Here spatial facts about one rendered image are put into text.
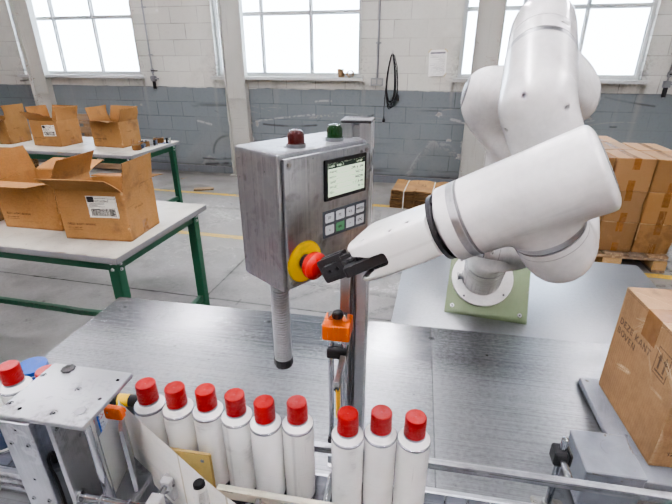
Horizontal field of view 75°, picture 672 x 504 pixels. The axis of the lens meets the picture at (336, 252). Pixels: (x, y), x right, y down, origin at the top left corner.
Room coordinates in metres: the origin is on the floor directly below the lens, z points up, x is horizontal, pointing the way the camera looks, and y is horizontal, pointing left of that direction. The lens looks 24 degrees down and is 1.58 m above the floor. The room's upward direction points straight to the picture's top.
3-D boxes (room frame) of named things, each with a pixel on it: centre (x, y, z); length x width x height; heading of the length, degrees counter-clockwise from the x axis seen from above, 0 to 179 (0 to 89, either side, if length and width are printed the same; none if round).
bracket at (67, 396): (0.49, 0.38, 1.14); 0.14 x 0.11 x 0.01; 80
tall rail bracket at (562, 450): (0.53, -0.38, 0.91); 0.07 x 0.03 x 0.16; 170
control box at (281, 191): (0.62, 0.04, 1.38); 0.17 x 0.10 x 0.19; 135
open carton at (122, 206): (2.10, 1.12, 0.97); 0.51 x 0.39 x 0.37; 172
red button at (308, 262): (0.54, 0.03, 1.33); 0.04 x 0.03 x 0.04; 135
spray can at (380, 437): (0.52, -0.07, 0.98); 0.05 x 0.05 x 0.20
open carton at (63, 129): (4.49, 2.82, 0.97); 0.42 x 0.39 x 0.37; 164
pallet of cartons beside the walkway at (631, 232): (3.81, -2.36, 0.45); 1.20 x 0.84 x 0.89; 168
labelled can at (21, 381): (0.63, 0.58, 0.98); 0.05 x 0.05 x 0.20
